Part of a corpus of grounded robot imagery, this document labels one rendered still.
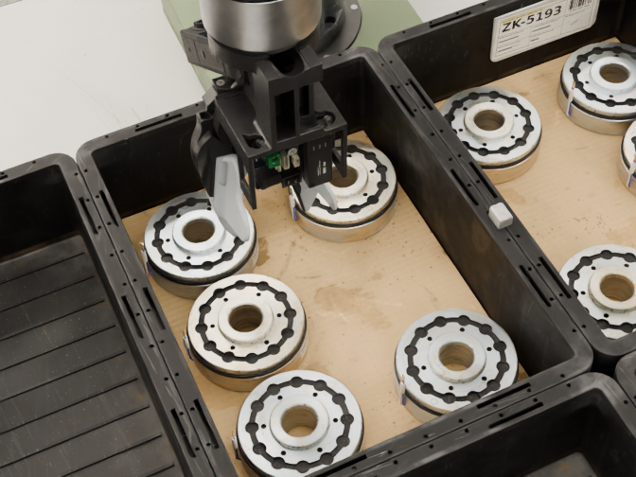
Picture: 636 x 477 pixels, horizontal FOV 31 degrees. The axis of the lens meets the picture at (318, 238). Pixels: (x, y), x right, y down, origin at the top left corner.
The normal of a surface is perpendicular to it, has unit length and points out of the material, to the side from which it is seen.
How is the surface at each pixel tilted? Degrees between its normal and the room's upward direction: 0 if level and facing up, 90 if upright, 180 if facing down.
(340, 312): 0
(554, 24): 90
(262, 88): 88
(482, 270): 90
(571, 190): 0
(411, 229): 0
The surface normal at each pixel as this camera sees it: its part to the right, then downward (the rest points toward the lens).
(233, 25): -0.32, 0.74
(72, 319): -0.04, -0.61
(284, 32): 0.43, 0.70
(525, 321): -0.91, 0.36
